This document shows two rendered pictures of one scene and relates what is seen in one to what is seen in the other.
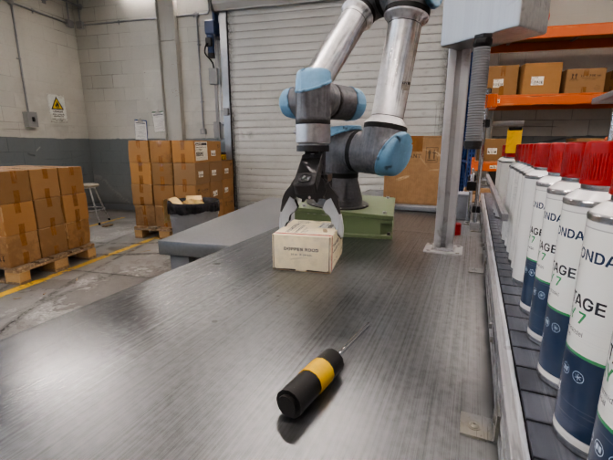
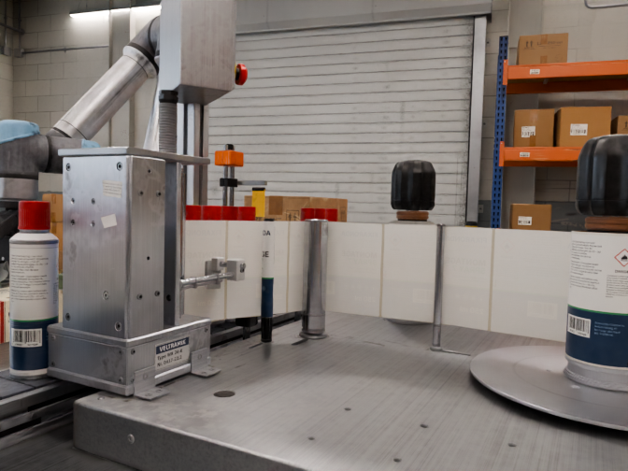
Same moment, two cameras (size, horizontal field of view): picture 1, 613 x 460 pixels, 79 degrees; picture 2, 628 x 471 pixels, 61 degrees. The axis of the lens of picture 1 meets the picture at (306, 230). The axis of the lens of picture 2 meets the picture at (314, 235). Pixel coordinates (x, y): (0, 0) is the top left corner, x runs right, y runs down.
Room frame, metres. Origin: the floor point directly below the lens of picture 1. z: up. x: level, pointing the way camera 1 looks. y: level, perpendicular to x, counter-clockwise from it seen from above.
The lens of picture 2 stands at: (-0.17, -0.66, 1.09)
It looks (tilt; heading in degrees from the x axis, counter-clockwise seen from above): 3 degrees down; 4
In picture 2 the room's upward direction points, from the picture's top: 2 degrees clockwise
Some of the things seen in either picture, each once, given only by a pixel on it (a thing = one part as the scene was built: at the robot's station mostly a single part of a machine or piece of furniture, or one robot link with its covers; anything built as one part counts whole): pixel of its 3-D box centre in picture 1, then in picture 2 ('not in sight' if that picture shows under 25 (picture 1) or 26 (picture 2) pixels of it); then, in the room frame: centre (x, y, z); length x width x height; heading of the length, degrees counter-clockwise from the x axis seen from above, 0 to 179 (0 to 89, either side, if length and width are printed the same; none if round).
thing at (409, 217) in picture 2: not in sight; (411, 240); (0.83, -0.78, 1.03); 0.09 x 0.09 x 0.30
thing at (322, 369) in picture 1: (336, 356); not in sight; (0.39, -0.03, 0.84); 0.20 x 0.03 x 0.03; 148
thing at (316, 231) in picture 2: not in sight; (314, 278); (0.67, -0.61, 0.97); 0.05 x 0.05 x 0.19
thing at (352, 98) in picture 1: (336, 103); (68, 156); (0.91, -0.07, 1.18); 0.11 x 0.11 x 0.08; 47
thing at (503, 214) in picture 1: (492, 187); not in sight; (1.15, -0.57, 0.96); 1.07 x 0.01 x 0.01; 156
